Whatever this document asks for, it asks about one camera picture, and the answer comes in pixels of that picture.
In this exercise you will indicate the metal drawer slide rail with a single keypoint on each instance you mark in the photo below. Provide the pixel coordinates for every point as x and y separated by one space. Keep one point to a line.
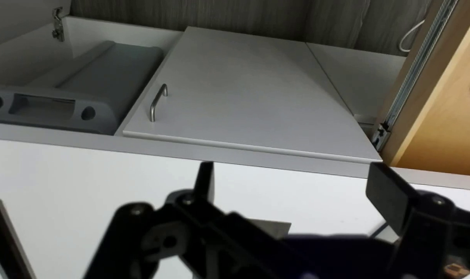
414 66

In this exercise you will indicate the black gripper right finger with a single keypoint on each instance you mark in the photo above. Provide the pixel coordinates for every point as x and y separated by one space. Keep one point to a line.
429 232

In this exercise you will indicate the wooden drawer white front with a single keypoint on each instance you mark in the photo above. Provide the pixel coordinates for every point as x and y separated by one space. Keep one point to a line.
451 113

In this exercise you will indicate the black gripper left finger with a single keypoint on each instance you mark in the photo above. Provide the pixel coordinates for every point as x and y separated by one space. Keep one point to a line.
135 232

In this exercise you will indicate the white lower cabinet door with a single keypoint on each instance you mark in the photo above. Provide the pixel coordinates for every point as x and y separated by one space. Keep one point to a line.
243 87

